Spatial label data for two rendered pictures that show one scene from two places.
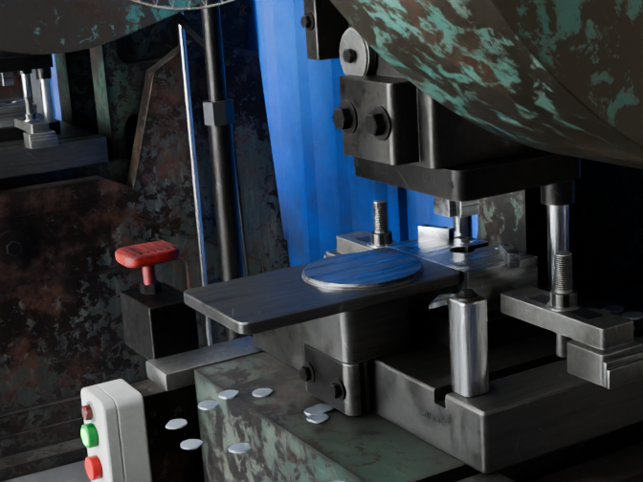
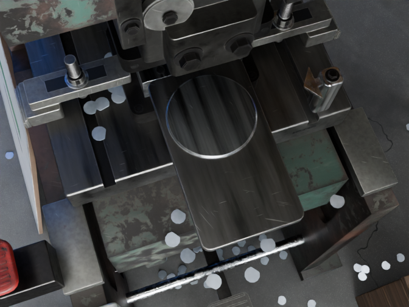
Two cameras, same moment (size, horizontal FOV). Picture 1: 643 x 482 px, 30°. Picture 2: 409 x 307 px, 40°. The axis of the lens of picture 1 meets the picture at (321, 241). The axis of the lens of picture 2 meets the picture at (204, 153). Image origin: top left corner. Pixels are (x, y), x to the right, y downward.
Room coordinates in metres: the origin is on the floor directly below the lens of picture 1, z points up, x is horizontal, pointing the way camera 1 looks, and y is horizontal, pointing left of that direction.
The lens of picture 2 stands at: (1.15, 0.28, 1.48)
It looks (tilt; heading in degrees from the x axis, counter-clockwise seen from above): 69 degrees down; 276
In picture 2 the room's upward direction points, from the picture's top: 5 degrees clockwise
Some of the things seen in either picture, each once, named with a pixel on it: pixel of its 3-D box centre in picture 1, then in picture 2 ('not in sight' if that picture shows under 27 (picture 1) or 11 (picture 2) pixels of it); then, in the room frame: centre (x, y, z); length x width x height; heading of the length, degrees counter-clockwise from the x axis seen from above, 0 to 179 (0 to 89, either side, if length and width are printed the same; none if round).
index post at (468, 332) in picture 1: (468, 340); (325, 89); (1.03, -0.13, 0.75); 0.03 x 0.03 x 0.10; 30
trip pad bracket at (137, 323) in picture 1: (164, 361); (33, 279); (1.40, 0.20, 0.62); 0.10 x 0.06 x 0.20; 30
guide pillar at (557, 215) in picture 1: (558, 230); not in sight; (1.20, -0.24, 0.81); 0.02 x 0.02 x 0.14
